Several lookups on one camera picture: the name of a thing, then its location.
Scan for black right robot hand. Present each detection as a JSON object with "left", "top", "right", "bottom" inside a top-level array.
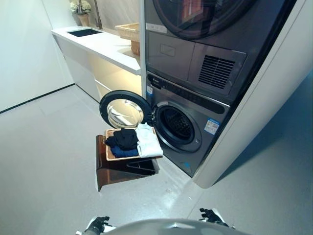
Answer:
[{"left": 199, "top": 208, "right": 228, "bottom": 227}]

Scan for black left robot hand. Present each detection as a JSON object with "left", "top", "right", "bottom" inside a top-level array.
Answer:
[{"left": 83, "top": 216, "right": 111, "bottom": 234}]

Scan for grey front-load washing machine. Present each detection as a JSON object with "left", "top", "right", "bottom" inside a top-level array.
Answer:
[{"left": 146, "top": 70, "right": 232, "bottom": 177}]

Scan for round washing machine door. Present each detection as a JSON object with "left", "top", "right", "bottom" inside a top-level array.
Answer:
[{"left": 99, "top": 90, "right": 156, "bottom": 131}]

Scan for grey robot torso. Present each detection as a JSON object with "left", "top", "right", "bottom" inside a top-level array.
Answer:
[{"left": 75, "top": 218, "right": 252, "bottom": 235}]

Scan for brown wooden stool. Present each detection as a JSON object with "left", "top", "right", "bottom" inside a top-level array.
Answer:
[{"left": 95, "top": 135, "right": 160, "bottom": 192}]

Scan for wooden laundry tray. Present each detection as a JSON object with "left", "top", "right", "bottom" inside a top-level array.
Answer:
[{"left": 105, "top": 126, "right": 164, "bottom": 162}]

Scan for navy blue garment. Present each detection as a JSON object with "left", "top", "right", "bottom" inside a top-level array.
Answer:
[{"left": 109, "top": 145, "right": 140, "bottom": 159}]

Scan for black garment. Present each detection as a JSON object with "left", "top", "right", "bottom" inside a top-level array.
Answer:
[{"left": 105, "top": 128, "right": 139, "bottom": 151}]

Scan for white garment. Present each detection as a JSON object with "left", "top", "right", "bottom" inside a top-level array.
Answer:
[{"left": 135, "top": 122, "right": 163, "bottom": 158}]

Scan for white counter cabinet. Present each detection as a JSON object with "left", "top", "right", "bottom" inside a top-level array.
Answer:
[{"left": 51, "top": 26, "right": 142, "bottom": 103}]

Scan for grey stacked dryer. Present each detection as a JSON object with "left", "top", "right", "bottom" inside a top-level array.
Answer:
[{"left": 143, "top": 0, "right": 291, "bottom": 103}]

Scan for woven wicker basket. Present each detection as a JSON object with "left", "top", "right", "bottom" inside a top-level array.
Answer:
[{"left": 114, "top": 23, "right": 141, "bottom": 56}]

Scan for black inset sink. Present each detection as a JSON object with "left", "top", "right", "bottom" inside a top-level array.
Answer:
[{"left": 67, "top": 28, "right": 103, "bottom": 38}]

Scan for bronze faucet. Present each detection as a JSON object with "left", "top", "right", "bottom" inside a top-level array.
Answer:
[{"left": 92, "top": 0, "right": 103, "bottom": 30}]

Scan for potted white flowers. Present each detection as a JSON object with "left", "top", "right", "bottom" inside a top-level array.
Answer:
[{"left": 69, "top": 0, "right": 91, "bottom": 27}]

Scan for white appliance enclosure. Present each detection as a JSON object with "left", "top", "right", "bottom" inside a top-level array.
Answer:
[{"left": 138, "top": 0, "right": 313, "bottom": 189}]

